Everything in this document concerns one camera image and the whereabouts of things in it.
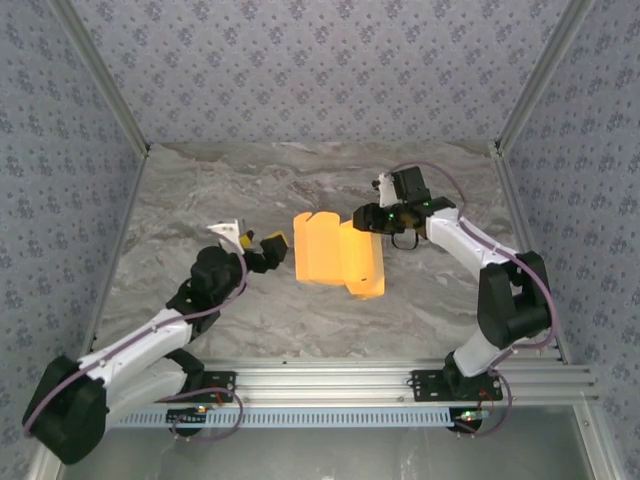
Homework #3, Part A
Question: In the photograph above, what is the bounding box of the left small controller board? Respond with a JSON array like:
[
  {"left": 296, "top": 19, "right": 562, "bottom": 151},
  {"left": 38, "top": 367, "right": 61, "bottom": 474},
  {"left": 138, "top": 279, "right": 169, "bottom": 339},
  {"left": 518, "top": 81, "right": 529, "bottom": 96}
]
[{"left": 166, "top": 405, "right": 210, "bottom": 427}]

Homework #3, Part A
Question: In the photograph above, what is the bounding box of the small controller board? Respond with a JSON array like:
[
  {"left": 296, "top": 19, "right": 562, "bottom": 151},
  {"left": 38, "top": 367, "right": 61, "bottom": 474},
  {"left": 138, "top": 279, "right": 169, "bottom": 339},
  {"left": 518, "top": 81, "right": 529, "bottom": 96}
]
[
  {"left": 166, "top": 405, "right": 210, "bottom": 427},
  {"left": 451, "top": 407, "right": 494, "bottom": 432}
]

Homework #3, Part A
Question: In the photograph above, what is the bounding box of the grey metal panel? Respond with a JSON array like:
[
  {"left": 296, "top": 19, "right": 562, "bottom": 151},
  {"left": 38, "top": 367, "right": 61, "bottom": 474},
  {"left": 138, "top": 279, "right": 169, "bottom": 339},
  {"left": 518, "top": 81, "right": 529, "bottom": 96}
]
[{"left": 62, "top": 407, "right": 601, "bottom": 480}]

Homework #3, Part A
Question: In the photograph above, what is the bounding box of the right small controller board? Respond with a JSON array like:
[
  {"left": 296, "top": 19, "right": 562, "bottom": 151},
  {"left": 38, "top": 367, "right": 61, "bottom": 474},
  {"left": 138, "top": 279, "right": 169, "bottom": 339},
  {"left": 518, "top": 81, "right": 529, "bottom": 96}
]
[{"left": 451, "top": 407, "right": 494, "bottom": 432}]

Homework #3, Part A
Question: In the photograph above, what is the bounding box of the left aluminium side rail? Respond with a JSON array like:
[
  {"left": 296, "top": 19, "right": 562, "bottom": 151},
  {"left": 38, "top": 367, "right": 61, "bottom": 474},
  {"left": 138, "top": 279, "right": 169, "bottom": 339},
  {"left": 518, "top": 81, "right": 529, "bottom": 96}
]
[{"left": 82, "top": 149, "right": 151, "bottom": 359}]

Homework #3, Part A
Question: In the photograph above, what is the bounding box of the aluminium side rail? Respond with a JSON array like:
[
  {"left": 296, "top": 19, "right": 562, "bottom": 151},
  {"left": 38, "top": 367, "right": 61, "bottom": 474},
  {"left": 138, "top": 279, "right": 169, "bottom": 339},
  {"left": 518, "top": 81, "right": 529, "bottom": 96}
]
[
  {"left": 82, "top": 149, "right": 151, "bottom": 359},
  {"left": 492, "top": 147, "right": 571, "bottom": 365}
]

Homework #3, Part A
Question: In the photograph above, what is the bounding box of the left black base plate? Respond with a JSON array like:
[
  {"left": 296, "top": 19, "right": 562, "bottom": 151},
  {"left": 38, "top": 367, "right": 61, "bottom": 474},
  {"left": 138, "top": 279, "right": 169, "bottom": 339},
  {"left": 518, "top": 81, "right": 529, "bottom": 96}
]
[{"left": 145, "top": 370, "right": 238, "bottom": 404}]

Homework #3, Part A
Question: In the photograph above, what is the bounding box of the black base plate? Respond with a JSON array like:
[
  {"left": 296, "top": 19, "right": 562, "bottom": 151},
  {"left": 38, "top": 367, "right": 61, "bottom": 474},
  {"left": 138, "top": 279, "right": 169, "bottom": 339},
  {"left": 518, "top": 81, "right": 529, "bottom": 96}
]
[
  {"left": 409, "top": 369, "right": 504, "bottom": 404},
  {"left": 145, "top": 370, "right": 238, "bottom": 404}
]

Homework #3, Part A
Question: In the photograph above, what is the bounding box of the right aluminium side rail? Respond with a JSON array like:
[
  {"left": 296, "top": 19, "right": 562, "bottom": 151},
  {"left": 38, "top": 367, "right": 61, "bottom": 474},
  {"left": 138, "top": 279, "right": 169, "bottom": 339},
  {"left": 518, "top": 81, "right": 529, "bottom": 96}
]
[{"left": 492, "top": 147, "right": 571, "bottom": 365}]

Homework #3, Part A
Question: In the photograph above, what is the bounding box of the long aluminium base rail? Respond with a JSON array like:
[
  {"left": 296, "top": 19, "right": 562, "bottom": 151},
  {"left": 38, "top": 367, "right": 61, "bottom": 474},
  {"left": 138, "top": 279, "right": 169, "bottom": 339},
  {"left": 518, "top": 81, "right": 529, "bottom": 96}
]
[{"left": 54, "top": 357, "right": 601, "bottom": 406}]

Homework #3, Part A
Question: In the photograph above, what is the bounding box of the right aluminium frame post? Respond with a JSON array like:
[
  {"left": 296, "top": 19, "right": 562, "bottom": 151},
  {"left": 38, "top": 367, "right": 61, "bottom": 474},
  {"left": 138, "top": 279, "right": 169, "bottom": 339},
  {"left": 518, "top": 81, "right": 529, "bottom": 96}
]
[{"left": 494, "top": 0, "right": 596, "bottom": 156}]

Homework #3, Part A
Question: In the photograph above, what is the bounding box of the aluminium frame post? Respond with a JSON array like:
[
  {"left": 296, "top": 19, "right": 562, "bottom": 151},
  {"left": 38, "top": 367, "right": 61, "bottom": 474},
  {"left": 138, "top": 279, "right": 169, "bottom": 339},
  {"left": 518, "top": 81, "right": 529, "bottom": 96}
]
[
  {"left": 49, "top": 0, "right": 151, "bottom": 156},
  {"left": 494, "top": 0, "right": 596, "bottom": 156}
]

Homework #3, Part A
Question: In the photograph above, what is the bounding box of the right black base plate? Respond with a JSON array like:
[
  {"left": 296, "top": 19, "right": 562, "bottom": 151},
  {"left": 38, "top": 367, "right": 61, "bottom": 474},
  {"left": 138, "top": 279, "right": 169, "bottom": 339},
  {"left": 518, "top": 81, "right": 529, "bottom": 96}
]
[{"left": 409, "top": 369, "right": 504, "bottom": 404}]

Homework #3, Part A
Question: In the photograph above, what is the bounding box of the grey slotted cable duct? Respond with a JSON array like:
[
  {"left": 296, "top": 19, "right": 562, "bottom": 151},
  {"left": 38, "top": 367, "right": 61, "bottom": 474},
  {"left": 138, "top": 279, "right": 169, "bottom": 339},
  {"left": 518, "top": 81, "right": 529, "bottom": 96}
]
[{"left": 104, "top": 405, "right": 461, "bottom": 430}]

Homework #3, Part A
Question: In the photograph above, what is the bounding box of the left aluminium frame post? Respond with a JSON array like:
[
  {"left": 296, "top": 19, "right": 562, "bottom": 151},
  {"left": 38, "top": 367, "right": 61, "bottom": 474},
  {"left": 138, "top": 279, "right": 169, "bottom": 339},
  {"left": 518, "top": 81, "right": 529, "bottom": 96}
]
[{"left": 49, "top": 0, "right": 151, "bottom": 156}]

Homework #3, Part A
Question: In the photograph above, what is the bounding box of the left aluminium frame leg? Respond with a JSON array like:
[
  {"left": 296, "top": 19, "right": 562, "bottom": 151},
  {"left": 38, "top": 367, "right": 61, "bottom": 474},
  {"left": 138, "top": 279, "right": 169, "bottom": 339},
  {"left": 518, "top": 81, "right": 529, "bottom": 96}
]
[{"left": 27, "top": 449, "right": 69, "bottom": 480}]

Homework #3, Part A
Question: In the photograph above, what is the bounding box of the aluminium frame leg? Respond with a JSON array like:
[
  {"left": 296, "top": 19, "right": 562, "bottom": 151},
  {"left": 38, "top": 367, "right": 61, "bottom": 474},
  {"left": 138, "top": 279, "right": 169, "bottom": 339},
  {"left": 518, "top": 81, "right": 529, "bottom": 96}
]
[
  {"left": 27, "top": 449, "right": 69, "bottom": 480},
  {"left": 574, "top": 404, "right": 624, "bottom": 480}
]

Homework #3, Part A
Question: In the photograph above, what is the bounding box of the right aluminium frame leg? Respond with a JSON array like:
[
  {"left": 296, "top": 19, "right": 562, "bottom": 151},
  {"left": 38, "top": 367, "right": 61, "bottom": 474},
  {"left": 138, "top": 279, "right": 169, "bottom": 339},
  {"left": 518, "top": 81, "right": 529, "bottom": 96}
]
[{"left": 574, "top": 404, "right": 624, "bottom": 480}]

